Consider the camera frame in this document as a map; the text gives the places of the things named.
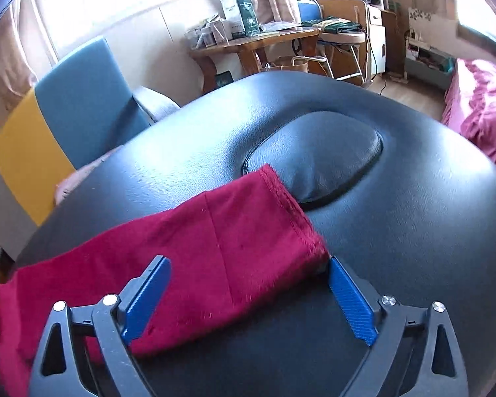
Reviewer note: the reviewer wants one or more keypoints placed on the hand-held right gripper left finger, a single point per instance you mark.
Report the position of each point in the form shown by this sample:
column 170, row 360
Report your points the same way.
column 146, row 297

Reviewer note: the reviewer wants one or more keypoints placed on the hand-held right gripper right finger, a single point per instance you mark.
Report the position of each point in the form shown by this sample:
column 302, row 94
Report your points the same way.
column 353, row 306

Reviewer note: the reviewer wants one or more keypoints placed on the dark red fleece garment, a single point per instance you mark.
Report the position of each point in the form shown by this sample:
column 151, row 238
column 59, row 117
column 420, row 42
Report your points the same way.
column 215, row 248

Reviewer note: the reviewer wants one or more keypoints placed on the black leather massage table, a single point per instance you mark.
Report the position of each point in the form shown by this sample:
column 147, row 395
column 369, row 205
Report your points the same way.
column 396, row 235

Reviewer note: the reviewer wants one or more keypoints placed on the printed pink cushion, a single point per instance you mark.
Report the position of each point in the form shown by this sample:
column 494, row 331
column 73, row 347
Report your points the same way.
column 78, row 175

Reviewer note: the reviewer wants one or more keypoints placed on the black face hole cushion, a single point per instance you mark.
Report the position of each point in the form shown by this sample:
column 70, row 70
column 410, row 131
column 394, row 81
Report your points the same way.
column 322, row 149

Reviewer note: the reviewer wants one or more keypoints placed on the blue yellow grey armchair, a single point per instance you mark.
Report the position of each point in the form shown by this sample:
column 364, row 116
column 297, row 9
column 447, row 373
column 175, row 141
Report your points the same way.
column 86, row 99

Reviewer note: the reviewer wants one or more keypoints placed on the pink bedding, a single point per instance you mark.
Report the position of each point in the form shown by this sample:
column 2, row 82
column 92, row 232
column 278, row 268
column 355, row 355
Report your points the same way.
column 483, row 99

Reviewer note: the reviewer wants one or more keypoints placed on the low storage rack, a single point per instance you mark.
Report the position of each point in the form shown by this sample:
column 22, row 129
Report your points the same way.
column 428, row 60

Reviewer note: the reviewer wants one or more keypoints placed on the white cabinet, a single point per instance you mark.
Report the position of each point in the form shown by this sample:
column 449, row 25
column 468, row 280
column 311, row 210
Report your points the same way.
column 376, row 37

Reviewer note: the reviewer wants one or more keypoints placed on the cluster of small containers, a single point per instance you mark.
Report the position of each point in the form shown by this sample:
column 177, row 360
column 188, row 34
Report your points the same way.
column 206, row 33

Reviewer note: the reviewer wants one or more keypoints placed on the wooden side table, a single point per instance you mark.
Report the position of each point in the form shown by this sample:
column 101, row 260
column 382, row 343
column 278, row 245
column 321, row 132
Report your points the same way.
column 248, row 43

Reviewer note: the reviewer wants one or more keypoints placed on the green cloth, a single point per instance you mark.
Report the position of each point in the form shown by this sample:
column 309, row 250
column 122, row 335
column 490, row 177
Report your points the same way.
column 334, row 25

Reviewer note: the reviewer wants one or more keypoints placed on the white and green paper bag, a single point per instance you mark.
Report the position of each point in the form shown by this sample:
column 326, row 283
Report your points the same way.
column 237, row 12

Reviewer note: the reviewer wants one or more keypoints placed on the blue chair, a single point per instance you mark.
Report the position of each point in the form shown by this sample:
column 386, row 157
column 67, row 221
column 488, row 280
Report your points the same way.
column 308, row 8

